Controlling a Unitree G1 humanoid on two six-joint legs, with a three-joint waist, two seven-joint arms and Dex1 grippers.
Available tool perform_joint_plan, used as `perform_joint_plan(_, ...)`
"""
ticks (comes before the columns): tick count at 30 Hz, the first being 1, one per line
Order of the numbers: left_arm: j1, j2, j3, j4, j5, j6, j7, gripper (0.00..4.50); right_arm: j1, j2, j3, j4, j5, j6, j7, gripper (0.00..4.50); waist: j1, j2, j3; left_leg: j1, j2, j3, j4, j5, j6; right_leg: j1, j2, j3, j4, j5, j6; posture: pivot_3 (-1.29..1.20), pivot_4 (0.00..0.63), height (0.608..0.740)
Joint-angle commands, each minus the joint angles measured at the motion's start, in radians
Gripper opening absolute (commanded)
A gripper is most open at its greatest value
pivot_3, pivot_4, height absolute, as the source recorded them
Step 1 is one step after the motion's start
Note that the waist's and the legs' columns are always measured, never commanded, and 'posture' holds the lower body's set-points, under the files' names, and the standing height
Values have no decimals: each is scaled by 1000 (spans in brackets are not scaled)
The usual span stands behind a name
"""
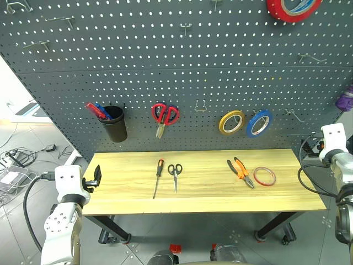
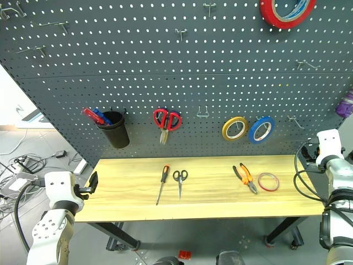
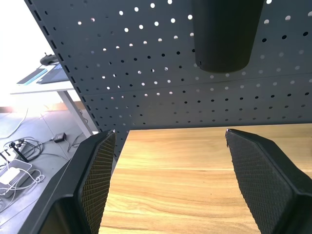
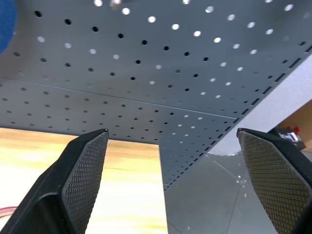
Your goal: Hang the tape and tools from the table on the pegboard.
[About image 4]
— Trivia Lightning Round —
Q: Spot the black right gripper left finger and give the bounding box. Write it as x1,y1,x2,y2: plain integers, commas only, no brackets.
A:
0,128,109,234

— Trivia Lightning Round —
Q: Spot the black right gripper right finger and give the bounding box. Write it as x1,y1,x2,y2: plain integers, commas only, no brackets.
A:
236,127,312,234

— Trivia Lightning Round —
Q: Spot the grey perforated pegboard panel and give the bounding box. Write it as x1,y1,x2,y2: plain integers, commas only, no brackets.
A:
0,0,312,192

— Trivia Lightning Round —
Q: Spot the black device with red parts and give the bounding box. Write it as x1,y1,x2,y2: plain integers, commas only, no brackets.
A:
269,125,307,148

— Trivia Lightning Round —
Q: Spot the blue panel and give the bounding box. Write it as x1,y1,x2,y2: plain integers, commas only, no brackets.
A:
0,0,18,55

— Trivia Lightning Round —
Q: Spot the red cable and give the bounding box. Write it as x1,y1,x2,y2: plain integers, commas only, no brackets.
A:
0,206,18,219

